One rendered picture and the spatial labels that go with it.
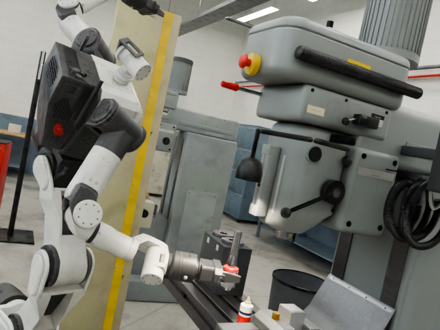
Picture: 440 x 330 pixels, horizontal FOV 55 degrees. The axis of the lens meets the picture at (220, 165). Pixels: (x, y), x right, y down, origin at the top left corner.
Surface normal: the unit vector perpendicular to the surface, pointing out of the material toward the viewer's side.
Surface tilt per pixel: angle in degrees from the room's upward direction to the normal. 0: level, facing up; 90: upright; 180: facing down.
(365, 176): 90
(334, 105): 90
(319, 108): 90
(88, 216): 74
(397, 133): 90
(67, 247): 61
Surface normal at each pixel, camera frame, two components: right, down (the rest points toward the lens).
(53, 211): -0.63, 0.33
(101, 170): 0.52, -0.13
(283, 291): -0.70, -0.04
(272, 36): -0.88, -0.16
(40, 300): 0.63, 0.44
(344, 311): -0.69, -0.58
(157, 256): 0.22, -0.69
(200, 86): 0.43, 0.14
